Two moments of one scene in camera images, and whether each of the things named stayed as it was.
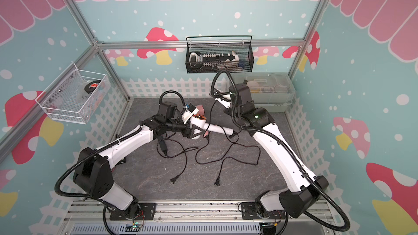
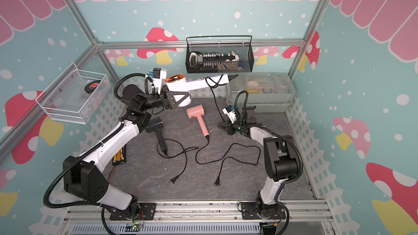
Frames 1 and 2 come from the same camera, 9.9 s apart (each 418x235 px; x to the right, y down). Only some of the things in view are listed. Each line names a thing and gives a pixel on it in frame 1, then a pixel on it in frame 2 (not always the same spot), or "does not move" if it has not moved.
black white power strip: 199,61 does not move
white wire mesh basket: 74,96 does not move
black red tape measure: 91,86 does not move
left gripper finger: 192,134 -> 173,103
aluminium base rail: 84,217 does not move
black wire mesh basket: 210,54 does not move
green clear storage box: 270,92 does not move
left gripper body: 182,128 -> 153,100
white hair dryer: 200,121 -> 179,82
